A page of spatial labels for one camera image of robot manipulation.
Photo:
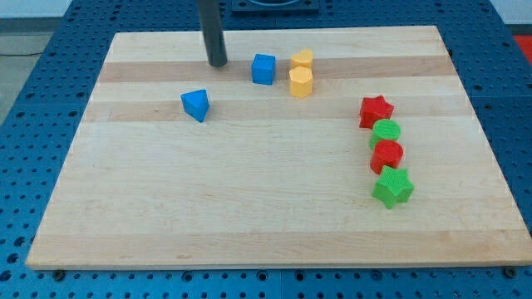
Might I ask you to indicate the blue cube block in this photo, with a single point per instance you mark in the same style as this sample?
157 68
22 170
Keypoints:
263 69

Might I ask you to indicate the light wooden board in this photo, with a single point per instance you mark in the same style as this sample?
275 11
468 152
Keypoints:
269 180

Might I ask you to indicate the yellow hexagon block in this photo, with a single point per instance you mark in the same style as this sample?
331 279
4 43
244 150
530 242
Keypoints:
300 81

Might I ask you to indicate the blue triangular prism block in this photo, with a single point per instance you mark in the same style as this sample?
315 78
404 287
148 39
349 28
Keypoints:
196 104

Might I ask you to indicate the yellow heart block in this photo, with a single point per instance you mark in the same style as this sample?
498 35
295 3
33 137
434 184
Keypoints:
304 58

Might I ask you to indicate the red star block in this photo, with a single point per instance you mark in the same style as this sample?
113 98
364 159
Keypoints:
374 109

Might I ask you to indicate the green cylinder block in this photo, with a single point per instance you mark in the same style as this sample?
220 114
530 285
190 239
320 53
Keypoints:
384 129

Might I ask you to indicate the red cylinder block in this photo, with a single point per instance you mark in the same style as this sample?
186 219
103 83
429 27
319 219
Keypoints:
386 153

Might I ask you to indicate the green star block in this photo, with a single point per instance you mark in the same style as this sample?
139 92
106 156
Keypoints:
392 187

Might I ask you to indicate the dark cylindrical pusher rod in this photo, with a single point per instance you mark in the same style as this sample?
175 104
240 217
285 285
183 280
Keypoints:
212 31

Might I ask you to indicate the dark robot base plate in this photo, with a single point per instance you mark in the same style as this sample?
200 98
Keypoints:
273 6

